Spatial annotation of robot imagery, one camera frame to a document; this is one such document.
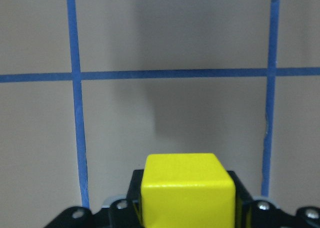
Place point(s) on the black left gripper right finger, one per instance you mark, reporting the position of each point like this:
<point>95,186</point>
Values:
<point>261,212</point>

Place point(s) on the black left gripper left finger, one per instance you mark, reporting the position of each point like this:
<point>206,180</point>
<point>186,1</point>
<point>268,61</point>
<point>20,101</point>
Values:
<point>115,212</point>

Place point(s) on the yellow cube block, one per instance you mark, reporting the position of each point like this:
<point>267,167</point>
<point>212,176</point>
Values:
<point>187,190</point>

